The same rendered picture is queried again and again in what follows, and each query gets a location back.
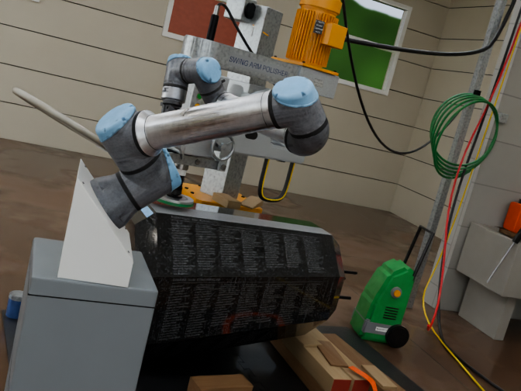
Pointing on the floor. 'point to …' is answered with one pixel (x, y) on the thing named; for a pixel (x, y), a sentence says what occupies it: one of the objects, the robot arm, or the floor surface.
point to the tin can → (14, 304)
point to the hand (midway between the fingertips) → (166, 155)
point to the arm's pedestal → (79, 327)
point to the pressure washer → (388, 300)
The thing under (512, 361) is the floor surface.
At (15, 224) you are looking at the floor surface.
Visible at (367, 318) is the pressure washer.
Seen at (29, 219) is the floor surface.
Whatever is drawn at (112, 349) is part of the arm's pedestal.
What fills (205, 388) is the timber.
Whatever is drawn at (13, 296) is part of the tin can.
